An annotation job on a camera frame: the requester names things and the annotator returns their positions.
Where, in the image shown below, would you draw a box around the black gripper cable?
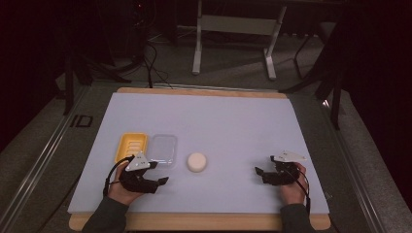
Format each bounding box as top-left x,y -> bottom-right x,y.
284,165 -> 313,216
102,154 -> 136,198

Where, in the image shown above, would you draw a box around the person's right hand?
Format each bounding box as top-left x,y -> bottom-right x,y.
279,162 -> 308,206

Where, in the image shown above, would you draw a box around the black metal stand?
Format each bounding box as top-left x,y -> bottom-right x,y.
277,18 -> 346,131
61,48 -> 133,117

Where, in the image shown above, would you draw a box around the person's left hand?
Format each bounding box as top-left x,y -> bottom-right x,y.
107,161 -> 146,207

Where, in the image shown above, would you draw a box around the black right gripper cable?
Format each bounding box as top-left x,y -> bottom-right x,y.
284,165 -> 313,216

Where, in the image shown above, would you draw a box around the pale lavender table mat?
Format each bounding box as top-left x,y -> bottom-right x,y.
67,91 -> 330,216

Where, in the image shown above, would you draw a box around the wooden table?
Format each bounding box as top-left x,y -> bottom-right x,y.
68,86 -> 332,232

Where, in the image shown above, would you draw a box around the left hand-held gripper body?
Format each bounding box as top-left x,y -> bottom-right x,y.
119,150 -> 158,194

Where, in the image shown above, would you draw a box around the white metal stand frame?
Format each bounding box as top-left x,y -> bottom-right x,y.
191,0 -> 289,82

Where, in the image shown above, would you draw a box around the black floor cables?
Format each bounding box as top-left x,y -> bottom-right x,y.
141,40 -> 175,89

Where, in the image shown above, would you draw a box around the dark equipment tower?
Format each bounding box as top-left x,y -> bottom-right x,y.
105,0 -> 155,64

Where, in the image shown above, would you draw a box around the yellow soap dish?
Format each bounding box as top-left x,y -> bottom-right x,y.
114,132 -> 150,164

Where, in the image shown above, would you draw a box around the clear plastic container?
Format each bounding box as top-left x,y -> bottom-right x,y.
147,133 -> 179,169

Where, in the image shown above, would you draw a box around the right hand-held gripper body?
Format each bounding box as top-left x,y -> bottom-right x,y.
262,150 -> 308,186

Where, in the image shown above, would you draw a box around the round white soap bar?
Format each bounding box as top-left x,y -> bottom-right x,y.
187,151 -> 208,173

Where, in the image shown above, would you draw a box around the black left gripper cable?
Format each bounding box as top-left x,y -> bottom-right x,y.
102,154 -> 136,198

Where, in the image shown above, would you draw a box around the aluminium floor rail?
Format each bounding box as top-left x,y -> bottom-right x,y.
320,99 -> 387,233
0,84 -> 92,233

